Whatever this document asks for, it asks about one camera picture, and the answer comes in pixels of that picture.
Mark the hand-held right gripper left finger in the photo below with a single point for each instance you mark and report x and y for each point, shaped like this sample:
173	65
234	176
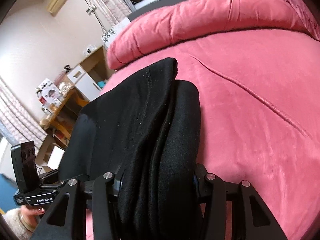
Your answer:
110	187

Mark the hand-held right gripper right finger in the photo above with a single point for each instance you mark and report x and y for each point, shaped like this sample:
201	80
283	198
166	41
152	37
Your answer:
200	187

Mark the white cardboard box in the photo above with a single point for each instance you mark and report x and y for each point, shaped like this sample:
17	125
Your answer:
56	155

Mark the black pants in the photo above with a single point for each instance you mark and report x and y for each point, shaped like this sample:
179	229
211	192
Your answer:
150	130

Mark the white floral-print cabinet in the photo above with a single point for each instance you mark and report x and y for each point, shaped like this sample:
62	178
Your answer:
112	33

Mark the pink bed sheet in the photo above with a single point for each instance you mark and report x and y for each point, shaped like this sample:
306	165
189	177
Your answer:
250	105

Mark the brown wooden shelf unit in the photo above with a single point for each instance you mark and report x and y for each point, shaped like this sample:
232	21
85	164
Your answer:
97	62

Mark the pink duvet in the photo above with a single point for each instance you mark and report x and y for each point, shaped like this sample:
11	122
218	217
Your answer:
187	17

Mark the white product box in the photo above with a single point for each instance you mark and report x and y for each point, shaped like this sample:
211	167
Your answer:
48	92

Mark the person's left forearm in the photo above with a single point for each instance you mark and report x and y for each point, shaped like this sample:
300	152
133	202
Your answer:
15	221

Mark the floral curtain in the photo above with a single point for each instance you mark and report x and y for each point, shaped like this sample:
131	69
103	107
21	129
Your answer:
20	115
107	0

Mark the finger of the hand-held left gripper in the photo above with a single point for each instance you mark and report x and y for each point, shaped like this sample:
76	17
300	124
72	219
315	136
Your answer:
72	177

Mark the person's left hand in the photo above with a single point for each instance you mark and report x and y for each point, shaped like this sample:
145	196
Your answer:
37	211

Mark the grey bed headboard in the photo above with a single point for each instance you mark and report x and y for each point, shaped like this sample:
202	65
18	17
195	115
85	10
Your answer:
160	2

